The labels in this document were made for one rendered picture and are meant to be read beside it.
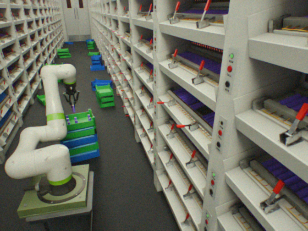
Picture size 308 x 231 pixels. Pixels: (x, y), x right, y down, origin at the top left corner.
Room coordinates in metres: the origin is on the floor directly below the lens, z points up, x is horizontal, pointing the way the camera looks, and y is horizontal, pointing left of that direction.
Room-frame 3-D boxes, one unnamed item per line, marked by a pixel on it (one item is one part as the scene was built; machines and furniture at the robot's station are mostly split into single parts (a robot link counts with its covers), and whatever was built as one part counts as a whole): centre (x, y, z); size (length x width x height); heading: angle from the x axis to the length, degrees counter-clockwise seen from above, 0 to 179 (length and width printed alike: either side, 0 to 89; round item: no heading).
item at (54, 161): (0.93, 0.52, 0.48); 0.16 x 0.13 x 0.19; 112
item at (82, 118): (1.69, 0.68, 0.36); 0.30 x 0.20 x 0.08; 115
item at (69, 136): (1.69, 0.68, 0.28); 0.30 x 0.20 x 0.08; 115
